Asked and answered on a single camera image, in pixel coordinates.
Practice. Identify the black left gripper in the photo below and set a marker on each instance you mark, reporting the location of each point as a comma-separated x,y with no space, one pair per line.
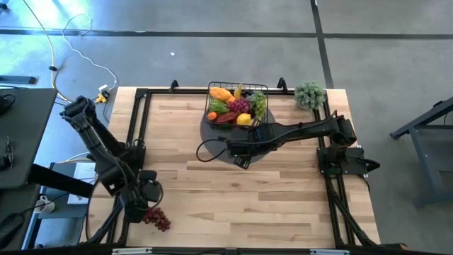
139,191

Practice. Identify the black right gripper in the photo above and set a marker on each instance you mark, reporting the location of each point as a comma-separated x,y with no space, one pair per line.
247,146

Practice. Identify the dark red grape bunch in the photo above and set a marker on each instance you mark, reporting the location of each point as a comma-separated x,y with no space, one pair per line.
159,219

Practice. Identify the yellow lemon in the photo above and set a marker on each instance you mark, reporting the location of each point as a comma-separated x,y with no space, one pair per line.
244,119

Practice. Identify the dark red sweet potato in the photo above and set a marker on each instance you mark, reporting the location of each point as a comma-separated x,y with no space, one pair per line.
228,117

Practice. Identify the green grape bunch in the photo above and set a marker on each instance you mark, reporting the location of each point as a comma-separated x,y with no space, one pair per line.
259,104

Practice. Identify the pink grape bunch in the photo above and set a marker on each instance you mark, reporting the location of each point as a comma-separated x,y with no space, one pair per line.
240,105

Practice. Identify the small orange fruit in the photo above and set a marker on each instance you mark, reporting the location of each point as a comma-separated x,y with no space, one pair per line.
212,115

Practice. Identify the green starfruit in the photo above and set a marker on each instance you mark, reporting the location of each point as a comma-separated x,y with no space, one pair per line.
218,106

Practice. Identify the orange mango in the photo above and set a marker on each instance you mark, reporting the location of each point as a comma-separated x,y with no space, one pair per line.
220,93

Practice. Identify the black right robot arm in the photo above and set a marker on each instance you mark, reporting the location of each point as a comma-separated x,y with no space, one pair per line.
304,131

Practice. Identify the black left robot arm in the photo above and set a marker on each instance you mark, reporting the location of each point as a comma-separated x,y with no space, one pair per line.
92,134

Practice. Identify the grey round woven placemat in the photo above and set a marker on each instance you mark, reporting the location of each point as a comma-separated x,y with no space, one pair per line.
212,134

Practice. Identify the white paper sheet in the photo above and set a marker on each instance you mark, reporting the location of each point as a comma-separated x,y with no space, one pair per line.
84,171

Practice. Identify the green potted plant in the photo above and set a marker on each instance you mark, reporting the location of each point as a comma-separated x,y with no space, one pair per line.
310,95

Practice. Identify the white mug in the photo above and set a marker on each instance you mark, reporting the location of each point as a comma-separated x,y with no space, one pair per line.
45,205

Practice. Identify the yellow plug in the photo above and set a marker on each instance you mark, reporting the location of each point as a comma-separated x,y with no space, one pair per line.
101,98

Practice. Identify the white power adaptor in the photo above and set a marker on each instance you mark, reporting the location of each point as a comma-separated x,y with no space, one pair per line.
104,88

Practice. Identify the dark grey desk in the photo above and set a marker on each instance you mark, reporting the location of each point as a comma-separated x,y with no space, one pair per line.
28,134

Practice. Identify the blue-grey metal table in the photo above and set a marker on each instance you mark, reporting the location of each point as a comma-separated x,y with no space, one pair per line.
417,121

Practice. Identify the black flat bar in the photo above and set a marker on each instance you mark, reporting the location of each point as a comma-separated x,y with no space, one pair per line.
17,79

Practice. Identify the black aluminium frame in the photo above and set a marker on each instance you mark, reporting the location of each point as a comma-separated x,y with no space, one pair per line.
265,251

